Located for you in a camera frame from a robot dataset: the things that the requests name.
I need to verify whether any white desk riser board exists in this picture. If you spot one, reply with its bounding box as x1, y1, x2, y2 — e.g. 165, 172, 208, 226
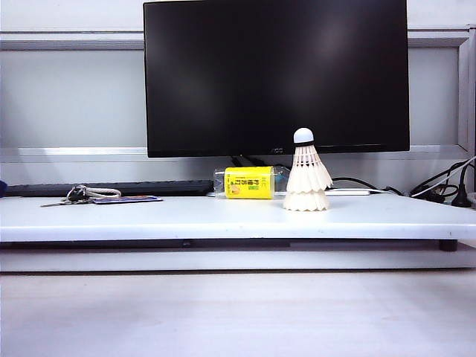
0, 193, 476, 242

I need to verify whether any yellow label plastic bottle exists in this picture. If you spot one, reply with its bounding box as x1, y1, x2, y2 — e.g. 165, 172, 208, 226
213, 166, 290, 200

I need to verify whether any white feather shuttlecock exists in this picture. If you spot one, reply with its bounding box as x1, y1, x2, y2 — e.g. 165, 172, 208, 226
286, 127, 334, 195
282, 188, 330, 213

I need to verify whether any tangled black cable bundle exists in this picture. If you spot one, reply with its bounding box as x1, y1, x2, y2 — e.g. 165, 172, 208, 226
410, 155, 476, 204

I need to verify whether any flat white device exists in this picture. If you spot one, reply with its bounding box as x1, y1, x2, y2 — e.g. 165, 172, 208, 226
325, 188, 373, 196

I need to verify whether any metal key bunch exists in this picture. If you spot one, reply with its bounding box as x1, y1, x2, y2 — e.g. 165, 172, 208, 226
39, 184, 91, 208

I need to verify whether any grey horizontal wall rail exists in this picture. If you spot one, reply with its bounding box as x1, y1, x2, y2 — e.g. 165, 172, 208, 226
0, 29, 470, 51

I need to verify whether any black keyboard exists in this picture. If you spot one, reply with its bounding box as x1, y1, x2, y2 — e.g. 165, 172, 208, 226
4, 179, 215, 198

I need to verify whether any black power plug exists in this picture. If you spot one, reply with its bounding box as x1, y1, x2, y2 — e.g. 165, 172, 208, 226
451, 163, 476, 208

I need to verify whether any black bar under riser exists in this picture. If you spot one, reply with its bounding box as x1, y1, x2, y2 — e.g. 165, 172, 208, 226
0, 239, 292, 249

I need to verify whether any silver horizontal wall rail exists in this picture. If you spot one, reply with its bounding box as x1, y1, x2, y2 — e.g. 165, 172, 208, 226
0, 146, 469, 164

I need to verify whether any black computer monitor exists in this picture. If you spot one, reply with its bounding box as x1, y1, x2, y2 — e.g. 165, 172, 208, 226
143, 0, 411, 168

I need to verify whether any aluminium frame post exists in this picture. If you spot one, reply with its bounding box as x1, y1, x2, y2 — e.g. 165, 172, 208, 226
457, 24, 476, 152

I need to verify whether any beige braided key rope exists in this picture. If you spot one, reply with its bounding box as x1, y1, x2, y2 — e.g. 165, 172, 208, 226
83, 187, 123, 199

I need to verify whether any blue key tag card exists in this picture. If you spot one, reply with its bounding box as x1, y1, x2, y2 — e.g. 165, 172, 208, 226
92, 195, 164, 205

